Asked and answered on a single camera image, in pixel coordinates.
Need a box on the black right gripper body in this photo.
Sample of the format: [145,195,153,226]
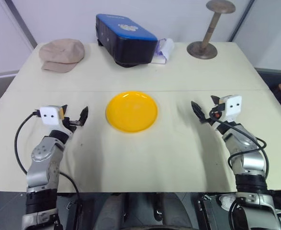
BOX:
[201,103,225,126]

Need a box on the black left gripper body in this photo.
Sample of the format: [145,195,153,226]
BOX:
[62,116,82,133]

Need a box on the yellow round plate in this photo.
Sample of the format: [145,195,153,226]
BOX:
[105,90,159,134]

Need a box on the beige flat cap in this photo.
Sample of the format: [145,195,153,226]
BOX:
[39,38,87,73]

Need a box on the wooden hat stand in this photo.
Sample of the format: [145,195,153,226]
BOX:
[186,0,236,60]

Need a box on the dark bin with wooden knob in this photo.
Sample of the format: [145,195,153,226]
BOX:
[254,68,281,115]

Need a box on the cream tablecloth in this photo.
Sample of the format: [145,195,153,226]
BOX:
[0,42,281,194]

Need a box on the blue and black case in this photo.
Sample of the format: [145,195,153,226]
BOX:
[95,13,158,69]

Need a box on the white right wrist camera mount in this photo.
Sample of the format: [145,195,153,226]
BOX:
[220,94,243,122]

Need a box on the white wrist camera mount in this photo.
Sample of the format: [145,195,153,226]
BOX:
[39,105,66,126]
[220,94,243,122]

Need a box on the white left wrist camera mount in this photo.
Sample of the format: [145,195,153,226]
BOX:
[39,105,66,126]

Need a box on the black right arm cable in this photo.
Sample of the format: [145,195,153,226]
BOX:
[209,109,268,179]

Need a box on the grey metal frame bar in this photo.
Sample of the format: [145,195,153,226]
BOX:
[227,0,256,43]
[3,0,38,51]

